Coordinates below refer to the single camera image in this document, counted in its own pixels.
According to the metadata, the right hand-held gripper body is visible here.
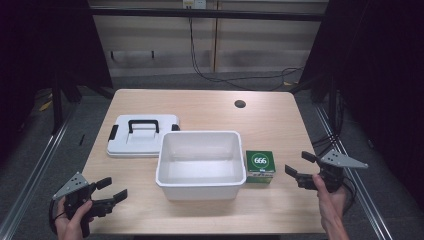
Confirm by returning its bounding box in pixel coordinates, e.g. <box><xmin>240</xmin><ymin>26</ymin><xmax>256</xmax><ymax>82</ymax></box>
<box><xmin>295</xmin><ymin>149</ymin><xmax>369</xmax><ymax>194</ymax></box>

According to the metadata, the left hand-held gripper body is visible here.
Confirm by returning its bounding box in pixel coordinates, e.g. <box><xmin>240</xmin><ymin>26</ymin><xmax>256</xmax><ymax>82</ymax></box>
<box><xmin>52</xmin><ymin>171</ymin><xmax>116</xmax><ymax>238</ymax></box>

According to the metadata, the person's left hand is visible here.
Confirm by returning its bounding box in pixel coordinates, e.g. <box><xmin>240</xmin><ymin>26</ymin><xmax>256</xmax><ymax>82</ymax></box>
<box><xmin>54</xmin><ymin>198</ymin><xmax>95</xmax><ymax>240</ymax></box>

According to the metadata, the person's right hand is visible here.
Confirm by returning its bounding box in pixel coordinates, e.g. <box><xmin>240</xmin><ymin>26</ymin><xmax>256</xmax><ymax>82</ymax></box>
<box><xmin>312</xmin><ymin>173</ymin><xmax>349</xmax><ymax>225</ymax></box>

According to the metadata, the green and white box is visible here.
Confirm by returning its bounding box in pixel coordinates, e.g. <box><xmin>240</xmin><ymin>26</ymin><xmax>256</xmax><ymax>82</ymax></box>
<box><xmin>245</xmin><ymin>150</ymin><xmax>277</xmax><ymax>184</ymax></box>

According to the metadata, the black metal stand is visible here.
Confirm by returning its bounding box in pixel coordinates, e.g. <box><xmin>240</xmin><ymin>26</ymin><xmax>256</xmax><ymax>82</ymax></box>
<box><xmin>327</xmin><ymin>75</ymin><xmax>340</xmax><ymax>136</ymax></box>
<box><xmin>50</xmin><ymin>74</ymin><xmax>65</xmax><ymax>135</ymax></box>

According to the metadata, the white plastic storage bin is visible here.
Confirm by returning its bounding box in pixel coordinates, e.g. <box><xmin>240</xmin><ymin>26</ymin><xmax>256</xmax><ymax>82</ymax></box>
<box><xmin>155</xmin><ymin>130</ymin><xmax>247</xmax><ymax>201</ymax></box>

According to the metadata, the black curtain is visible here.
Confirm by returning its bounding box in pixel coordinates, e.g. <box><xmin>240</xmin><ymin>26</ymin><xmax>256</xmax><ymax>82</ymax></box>
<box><xmin>0</xmin><ymin>0</ymin><xmax>114</xmax><ymax>164</ymax></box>
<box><xmin>298</xmin><ymin>0</ymin><xmax>424</xmax><ymax>211</ymax></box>

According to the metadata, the black horizontal metal bar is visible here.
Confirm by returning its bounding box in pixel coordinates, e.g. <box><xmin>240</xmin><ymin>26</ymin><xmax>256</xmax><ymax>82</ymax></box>
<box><xmin>89</xmin><ymin>7</ymin><xmax>330</xmax><ymax>22</ymax></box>

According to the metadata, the metal floor rail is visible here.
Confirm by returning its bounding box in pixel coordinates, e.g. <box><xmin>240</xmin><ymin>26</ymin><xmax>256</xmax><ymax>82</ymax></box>
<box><xmin>314</xmin><ymin>105</ymin><xmax>395</xmax><ymax>240</ymax></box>
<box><xmin>0</xmin><ymin>105</ymin><xmax>78</xmax><ymax>240</ymax></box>

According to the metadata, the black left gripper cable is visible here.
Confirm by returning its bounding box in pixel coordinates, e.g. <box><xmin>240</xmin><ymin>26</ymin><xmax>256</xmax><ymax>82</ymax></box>
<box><xmin>48</xmin><ymin>198</ymin><xmax>60</xmax><ymax>235</ymax></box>

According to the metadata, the white lid with black handle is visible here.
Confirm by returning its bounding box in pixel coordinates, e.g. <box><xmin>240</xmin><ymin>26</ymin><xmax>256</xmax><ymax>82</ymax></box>
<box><xmin>106</xmin><ymin>114</ymin><xmax>181</xmax><ymax>159</ymax></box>

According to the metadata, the long black wall cable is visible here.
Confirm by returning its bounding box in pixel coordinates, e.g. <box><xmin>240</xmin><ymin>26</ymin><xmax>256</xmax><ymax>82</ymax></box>
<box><xmin>188</xmin><ymin>17</ymin><xmax>305</xmax><ymax>92</ymax></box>

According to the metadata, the white wall power outlet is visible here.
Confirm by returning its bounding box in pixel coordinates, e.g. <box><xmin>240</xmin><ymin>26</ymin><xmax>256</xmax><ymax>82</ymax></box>
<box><xmin>182</xmin><ymin>0</ymin><xmax>207</xmax><ymax>10</ymax></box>

